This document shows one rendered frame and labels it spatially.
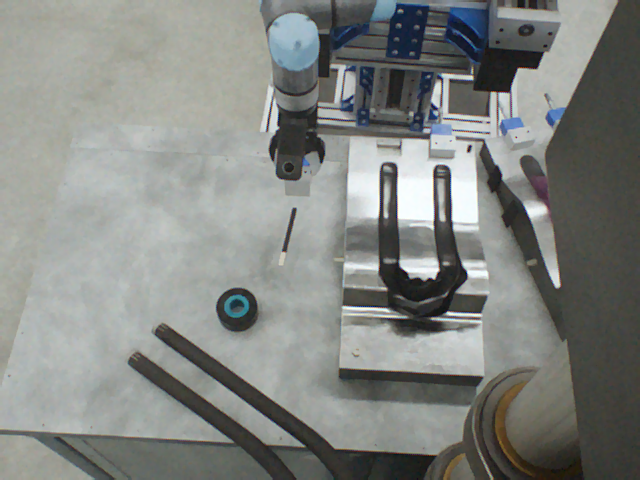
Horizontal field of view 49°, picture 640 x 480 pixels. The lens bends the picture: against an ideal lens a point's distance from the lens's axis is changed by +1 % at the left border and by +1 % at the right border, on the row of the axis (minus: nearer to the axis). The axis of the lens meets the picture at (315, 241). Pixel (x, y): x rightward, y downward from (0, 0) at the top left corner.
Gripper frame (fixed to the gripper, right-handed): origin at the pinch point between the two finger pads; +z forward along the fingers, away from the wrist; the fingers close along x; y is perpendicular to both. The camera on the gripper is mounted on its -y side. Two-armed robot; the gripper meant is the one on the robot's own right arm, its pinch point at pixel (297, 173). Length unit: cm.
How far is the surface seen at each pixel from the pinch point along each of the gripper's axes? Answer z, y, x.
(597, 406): -88, -69, -17
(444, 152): 4.4, 10.0, -29.3
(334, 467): 2, -54, -10
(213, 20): 95, 138, 47
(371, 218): 6.7, -5.3, -14.9
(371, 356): 8.9, -33.2, -15.6
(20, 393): 15, -42, 49
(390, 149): 8.7, 13.3, -18.7
